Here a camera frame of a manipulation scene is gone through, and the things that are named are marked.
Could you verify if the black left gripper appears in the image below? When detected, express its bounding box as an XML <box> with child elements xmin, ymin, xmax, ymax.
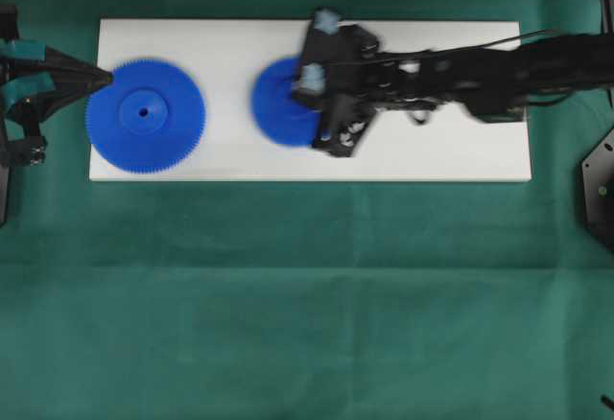
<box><xmin>1</xmin><ymin>5</ymin><xmax>113</xmax><ymax>168</ymax></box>

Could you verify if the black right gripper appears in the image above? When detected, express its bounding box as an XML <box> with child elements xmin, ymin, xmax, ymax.
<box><xmin>292</xmin><ymin>8</ymin><xmax>437</xmax><ymax>157</ymax></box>

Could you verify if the small blue gear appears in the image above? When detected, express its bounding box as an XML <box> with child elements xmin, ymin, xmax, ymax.
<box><xmin>250</xmin><ymin>57</ymin><xmax>320</xmax><ymax>147</ymax></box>

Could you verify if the large blue gear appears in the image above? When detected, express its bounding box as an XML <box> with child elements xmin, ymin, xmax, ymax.
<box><xmin>85</xmin><ymin>58</ymin><xmax>206</xmax><ymax>174</ymax></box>

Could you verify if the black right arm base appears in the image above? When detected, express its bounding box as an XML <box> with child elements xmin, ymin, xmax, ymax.
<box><xmin>581</xmin><ymin>130</ymin><xmax>613</xmax><ymax>251</ymax></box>

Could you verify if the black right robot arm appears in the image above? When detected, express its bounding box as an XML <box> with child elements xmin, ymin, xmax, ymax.
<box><xmin>1</xmin><ymin>4</ymin><xmax>613</xmax><ymax>174</ymax></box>

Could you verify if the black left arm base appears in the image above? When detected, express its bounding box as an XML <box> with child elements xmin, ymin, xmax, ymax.
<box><xmin>0</xmin><ymin>167</ymin><xmax>11</xmax><ymax>227</ymax></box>

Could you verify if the white rectangular board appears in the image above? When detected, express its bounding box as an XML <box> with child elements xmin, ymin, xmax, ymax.
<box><xmin>88</xmin><ymin>17</ymin><xmax>533</xmax><ymax>183</ymax></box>

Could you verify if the green table cloth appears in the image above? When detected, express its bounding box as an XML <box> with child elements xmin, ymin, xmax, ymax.
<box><xmin>0</xmin><ymin>0</ymin><xmax>614</xmax><ymax>420</ymax></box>

